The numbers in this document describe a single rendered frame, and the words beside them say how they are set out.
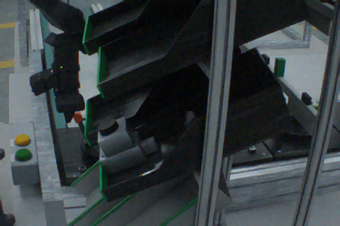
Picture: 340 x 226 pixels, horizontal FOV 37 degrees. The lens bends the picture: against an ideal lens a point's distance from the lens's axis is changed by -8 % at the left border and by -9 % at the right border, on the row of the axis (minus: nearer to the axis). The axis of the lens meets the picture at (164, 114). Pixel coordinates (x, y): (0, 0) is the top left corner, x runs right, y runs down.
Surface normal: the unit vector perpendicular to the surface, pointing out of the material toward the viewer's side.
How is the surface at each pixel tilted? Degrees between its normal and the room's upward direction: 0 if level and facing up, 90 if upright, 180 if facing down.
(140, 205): 90
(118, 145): 90
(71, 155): 0
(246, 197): 90
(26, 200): 0
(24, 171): 90
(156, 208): 45
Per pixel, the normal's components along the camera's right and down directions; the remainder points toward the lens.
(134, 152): 0.09, 0.48
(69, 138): 0.04, -0.88
